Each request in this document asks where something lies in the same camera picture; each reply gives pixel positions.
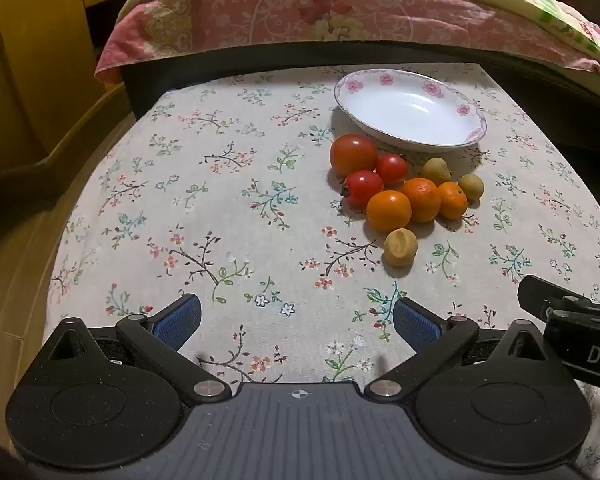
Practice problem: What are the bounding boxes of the yellow-green floral quilt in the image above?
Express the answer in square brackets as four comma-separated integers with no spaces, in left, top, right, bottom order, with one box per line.
[145,0,600,73]

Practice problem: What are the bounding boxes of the brown longan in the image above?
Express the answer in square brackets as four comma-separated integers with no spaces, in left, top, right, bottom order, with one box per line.
[458,173,485,203]
[422,157,453,186]
[383,228,419,266]

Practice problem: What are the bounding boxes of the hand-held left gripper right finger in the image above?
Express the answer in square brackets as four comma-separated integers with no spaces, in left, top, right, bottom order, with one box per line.
[364,296,556,403]

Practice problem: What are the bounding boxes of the white plate with pink flowers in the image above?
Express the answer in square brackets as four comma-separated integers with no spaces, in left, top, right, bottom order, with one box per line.
[334,70,488,153]

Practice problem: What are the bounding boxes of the black bed frame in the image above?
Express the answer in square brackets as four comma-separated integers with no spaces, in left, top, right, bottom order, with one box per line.
[122,42,600,121]

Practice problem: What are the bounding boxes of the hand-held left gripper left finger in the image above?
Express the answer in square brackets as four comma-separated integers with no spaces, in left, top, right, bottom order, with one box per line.
[42,294,231,406]

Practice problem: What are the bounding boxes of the pink floral bedsheet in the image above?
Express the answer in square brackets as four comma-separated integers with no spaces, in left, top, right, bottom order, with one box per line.
[94,0,600,86]

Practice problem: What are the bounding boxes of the smooth round orange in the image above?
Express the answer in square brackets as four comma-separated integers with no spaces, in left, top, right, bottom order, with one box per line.
[366,190,413,233]

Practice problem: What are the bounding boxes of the large red tomato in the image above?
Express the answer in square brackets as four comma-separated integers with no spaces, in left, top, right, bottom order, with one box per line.
[330,133,379,178]

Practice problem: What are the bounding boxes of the dimpled mandarin orange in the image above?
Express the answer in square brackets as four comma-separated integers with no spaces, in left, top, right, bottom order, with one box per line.
[399,178,442,223]
[437,181,469,220]

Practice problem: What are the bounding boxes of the yellow wooden cabinet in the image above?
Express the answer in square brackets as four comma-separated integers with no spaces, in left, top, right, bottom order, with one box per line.
[0,0,176,201]

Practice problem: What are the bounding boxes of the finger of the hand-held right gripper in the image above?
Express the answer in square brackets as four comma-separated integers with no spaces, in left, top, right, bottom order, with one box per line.
[517,275,600,322]

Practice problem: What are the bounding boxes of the small red tomato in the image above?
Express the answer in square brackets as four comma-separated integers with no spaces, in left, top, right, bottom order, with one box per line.
[341,170,385,208]
[376,153,409,184]

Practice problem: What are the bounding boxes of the floral tablecloth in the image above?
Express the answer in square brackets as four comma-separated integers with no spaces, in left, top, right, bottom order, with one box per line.
[42,62,600,480]

